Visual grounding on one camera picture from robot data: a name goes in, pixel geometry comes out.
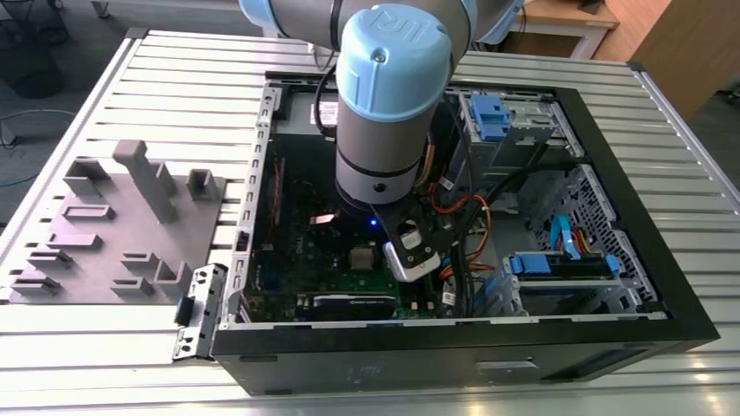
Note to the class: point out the grey power supply unit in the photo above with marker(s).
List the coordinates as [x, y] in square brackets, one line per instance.
[294, 117]

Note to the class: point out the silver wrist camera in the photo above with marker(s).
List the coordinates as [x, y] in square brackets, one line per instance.
[406, 273]

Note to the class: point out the grey parts rack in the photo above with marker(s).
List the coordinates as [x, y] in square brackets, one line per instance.
[132, 225]

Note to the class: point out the CPU socket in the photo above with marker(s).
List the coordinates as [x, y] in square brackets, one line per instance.
[362, 272]

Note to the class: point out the black bin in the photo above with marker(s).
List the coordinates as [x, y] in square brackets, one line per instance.
[34, 73]

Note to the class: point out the black PC case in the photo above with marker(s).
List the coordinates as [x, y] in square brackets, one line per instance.
[404, 359]

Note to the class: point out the CPU with silver top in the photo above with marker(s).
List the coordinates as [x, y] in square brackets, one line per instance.
[362, 256]

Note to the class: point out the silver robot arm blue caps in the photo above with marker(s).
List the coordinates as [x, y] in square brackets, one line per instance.
[381, 147]

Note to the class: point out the Nvidia graphics card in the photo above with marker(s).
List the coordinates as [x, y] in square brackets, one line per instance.
[352, 303]

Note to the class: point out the metal side bracket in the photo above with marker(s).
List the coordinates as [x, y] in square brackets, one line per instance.
[205, 303]

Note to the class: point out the blue disk bay latch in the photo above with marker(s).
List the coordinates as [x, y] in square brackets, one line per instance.
[490, 117]

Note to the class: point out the wooden desk white frame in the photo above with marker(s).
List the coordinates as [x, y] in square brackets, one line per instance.
[577, 11]

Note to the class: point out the blue VGA port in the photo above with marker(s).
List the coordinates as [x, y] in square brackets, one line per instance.
[268, 277]

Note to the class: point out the low grey metal disk bay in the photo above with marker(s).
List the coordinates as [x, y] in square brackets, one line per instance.
[572, 284]

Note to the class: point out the tall grey metal disk bay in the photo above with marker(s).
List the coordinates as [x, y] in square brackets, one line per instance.
[520, 147]

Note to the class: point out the green Dell motherboard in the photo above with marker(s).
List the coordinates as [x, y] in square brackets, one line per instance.
[289, 277]

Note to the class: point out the wooden cabinet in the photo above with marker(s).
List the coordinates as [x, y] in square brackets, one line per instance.
[688, 52]

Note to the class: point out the hard disk in blue carrier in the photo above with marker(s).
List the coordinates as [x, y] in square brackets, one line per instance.
[532, 264]

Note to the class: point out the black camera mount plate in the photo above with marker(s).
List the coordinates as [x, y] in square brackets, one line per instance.
[404, 214]

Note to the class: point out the black RAM slot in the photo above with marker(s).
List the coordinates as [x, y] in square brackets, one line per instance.
[414, 295]
[409, 295]
[429, 294]
[424, 294]

